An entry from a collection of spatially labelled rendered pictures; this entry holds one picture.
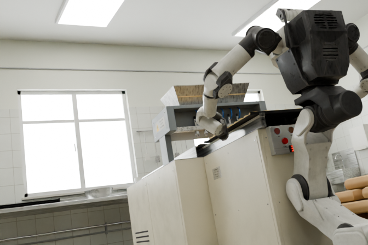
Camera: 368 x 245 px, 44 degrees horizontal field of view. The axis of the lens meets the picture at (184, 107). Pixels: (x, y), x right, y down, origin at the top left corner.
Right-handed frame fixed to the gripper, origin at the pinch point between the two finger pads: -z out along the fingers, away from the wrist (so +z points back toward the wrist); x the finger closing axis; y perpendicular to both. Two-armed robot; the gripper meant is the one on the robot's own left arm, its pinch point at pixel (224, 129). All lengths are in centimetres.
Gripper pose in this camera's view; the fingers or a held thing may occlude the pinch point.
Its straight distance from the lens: 243.9
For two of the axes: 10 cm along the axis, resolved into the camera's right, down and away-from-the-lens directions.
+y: -8.9, 2.5, 3.7
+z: -4.2, -1.8, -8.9
